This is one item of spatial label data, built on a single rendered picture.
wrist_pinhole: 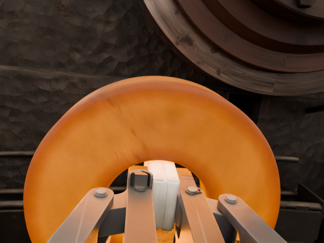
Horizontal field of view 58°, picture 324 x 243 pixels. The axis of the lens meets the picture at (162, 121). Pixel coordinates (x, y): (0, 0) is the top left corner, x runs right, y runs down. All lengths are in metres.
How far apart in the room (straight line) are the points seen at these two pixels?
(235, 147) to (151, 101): 0.06
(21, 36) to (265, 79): 0.42
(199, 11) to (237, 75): 0.10
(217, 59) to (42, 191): 0.30
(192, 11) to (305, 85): 0.20
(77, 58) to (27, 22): 0.10
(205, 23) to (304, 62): 0.15
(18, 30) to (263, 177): 0.50
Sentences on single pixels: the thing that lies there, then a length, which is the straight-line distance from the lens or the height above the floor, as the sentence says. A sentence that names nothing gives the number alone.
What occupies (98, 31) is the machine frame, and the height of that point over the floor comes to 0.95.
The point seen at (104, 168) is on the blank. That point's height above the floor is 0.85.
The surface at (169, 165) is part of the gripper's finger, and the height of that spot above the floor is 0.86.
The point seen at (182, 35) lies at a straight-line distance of 0.41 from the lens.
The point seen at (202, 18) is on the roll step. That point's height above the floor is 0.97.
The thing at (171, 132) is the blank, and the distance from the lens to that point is 0.16.
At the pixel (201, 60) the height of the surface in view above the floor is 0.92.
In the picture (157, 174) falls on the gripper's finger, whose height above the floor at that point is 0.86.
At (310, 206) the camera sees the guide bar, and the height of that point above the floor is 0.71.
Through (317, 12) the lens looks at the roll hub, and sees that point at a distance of 0.37.
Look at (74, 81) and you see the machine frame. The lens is 0.51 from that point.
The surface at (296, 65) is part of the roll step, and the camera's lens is 0.44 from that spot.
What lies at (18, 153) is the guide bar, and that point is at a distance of 0.55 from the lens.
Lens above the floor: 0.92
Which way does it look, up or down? 12 degrees down
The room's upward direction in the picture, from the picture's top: 6 degrees clockwise
